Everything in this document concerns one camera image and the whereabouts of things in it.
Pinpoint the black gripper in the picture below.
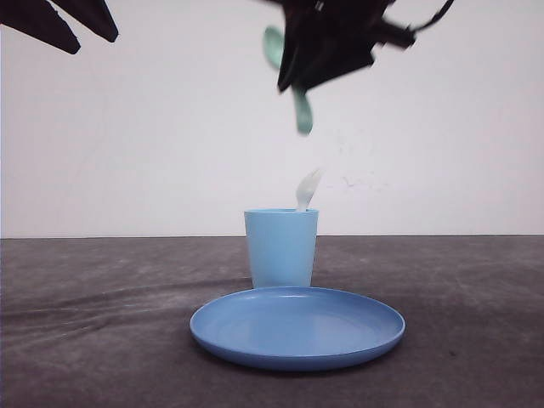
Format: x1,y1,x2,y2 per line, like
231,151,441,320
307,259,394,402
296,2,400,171
277,1,416,92

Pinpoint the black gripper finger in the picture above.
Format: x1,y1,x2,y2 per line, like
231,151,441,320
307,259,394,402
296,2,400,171
1,0,81,54
52,0,119,43

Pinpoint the mint green plastic spoon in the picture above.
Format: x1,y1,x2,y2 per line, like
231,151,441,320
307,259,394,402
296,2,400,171
263,25,313,136

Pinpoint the white plastic fork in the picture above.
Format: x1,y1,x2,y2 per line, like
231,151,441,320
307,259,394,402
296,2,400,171
296,167,324,212

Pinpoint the light blue plastic cup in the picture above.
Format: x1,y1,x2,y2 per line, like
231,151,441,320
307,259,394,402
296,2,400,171
244,208,319,288

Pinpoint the blue plastic plate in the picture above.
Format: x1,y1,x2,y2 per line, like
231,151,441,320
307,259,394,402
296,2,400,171
190,286,406,371

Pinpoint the dark grey table cloth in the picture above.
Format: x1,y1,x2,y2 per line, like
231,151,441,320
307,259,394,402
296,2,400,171
1,235,543,407

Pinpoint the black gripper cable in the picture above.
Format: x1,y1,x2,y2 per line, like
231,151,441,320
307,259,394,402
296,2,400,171
407,0,456,31

